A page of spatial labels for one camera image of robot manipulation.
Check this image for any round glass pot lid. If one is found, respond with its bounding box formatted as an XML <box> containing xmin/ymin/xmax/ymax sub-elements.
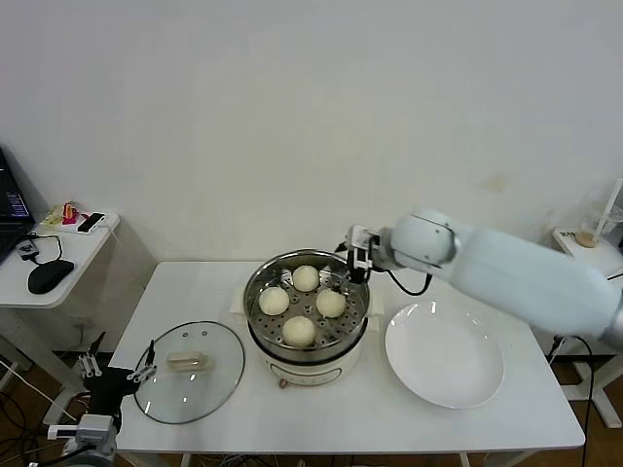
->
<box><xmin>132</xmin><ymin>319</ymin><xmax>246</xmax><ymax>425</ymax></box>

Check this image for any black laptop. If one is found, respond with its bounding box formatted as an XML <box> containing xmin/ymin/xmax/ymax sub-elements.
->
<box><xmin>0</xmin><ymin>143</ymin><xmax>38</xmax><ymax>267</ymax></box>

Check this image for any black computer mouse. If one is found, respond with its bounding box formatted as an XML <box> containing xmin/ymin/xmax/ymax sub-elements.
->
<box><xmin>26</xmin><ymin>259</ymin><xmax>77</xmax><ymax>295</ymax></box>

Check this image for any black and white phone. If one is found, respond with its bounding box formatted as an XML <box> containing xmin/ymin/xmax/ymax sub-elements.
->
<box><xmin>77</xmin><ymin>211</ymin><xmax>108</xmax><ymax>234</ymax></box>

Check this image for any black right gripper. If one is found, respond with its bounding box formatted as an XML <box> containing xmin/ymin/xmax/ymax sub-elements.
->
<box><xmin>334</xmin><ymin>228</ymin><xmax>389</xmax><ymax>296</ymax></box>

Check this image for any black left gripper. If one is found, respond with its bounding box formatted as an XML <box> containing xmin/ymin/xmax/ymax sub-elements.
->
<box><xmin>78</xmin><ymin>331</ymin><xmax>158</xmax><ymax>415</ymax></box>

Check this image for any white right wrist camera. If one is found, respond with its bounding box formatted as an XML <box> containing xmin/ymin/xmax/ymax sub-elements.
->
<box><xmin>349</xmin><ymin>224</ymin><xmax>375</xmax><ymax>269</ymax></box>

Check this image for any white side table with cup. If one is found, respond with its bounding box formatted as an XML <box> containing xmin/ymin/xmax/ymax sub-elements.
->
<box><xmin>551</xmin><ymin>227</ymin><xmax>623</xmax><ymax>430</ymax></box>

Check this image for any black cable with inline adapter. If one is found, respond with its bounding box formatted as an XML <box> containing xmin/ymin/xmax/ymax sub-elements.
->
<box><xmin>549</xmin><ymin>273</ymin><xmax>623</xmax><ymax>467</ymax></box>

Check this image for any cream electric cooking pot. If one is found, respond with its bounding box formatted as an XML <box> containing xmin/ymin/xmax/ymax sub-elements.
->
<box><xmin>246</xmin><ymin>320</ymin><xmax>364</xmax><ymax>391</ymax></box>

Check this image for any stainless steel steamer basket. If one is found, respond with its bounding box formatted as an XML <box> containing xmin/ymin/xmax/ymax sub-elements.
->
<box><xmin>229</xmin><ymin>249</ymin><xmax>385</xmax><ymax>355</ymax></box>

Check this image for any white floor cable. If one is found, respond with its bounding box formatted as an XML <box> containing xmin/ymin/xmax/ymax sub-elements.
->
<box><xmin>0</xmin><ymin>357</ymin><xmax>82</xmax><ymax>424</ymax></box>

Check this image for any yellow snack packet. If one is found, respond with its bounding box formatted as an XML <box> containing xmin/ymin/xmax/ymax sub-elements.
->
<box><xmin>40</xmin><ymin>202</ymin><xmax>66</xmax><ymax>229</ymax></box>

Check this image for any white side table with laptop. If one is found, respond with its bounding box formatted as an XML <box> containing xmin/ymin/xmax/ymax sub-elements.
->
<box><xmin>0</xmin><ymin>210</ymin><xmax>122</xmax><ymax>428</ymax></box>

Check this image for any plastic cup with straw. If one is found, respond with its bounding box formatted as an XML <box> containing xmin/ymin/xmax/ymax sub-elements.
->
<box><xmin>573</xmin><ymin>179</ymin><xmax>623</xmax><ymax>251</ymax></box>

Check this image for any large white plate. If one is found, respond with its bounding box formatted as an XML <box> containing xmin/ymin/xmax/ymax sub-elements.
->
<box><xmin>384</xmin><ymin>303</ymin><xmax>506</xmax><ymax>411</ymax></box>

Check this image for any black adapter with cable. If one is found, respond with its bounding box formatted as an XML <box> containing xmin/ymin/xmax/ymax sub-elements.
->
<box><xmin>17</xmin><ymin>232</ymin><xmax>65</xmax><ymax>267</ymax></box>

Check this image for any white steamed baozi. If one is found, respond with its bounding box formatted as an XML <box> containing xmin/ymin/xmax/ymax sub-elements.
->
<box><xmin>258</xmin><ymin>286</ymin><xmax>291</xmax><ymax>316</ymax></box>
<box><xmin>281</xmin><ymin>314</ymin><xmax>316</xmax><ymax>348</ymax></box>
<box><xmin>314</xmin><ymin>289</ymin><xmax>348</xmax><ymax>319</ymax></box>
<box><xmin>292</xmin><ymin>265</ymin><xmax>321</xmax><ymax>293</ymax></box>

